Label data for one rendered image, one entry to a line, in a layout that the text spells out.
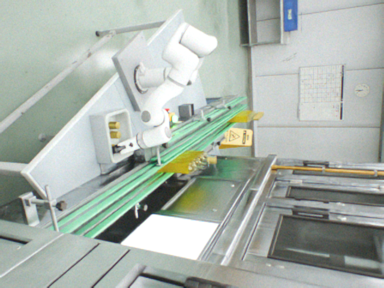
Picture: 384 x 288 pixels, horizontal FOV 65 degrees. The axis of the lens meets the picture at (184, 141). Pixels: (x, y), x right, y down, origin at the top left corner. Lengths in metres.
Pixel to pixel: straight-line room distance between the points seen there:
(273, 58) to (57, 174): 6.41
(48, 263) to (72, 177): 0.79
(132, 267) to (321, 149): 7.12
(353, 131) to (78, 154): 6.59
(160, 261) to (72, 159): 0.89
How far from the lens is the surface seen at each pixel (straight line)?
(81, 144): 1.36
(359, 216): 1.49
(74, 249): 0.59
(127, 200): 1.36
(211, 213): 1.36
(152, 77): 1.60
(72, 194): 1.29
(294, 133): 7.44
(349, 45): 7.19
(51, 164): 1.26
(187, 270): 0.48
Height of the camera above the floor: 1.69
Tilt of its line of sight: 25 degrees down
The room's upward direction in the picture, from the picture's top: 91 degrees clockwise
